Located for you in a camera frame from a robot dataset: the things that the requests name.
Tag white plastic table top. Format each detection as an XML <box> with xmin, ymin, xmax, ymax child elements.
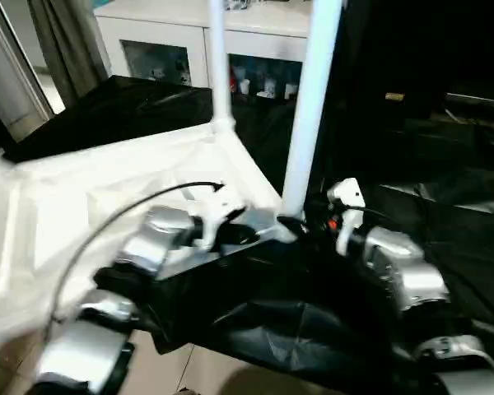
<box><xmin>0</xmin><ymin>120</ymin><xmax>298</xmax><ymax>364</ymax></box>

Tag black table mat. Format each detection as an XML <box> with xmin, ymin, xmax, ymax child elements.
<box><xmin>0</xmin><ymin>73</ymin><xmax>494</xmax><ymax>392</ymax></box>

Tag white glass-door cabinet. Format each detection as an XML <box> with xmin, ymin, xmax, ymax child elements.
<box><xmin>93</xmin><ymin>0</ymin><xmax>315</xmax><ymax>100</ymax></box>

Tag grey curtain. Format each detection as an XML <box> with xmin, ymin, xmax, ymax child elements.
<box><xmin>26</xmin><ymin>0</ymin><xmax>111</xmax><ymax>107</ymax></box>

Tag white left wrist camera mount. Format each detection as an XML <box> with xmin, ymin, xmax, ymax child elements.
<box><xmin>192</xmin><ymin>184</ymin><xmax>249</xmax><ymax>253</ymax></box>

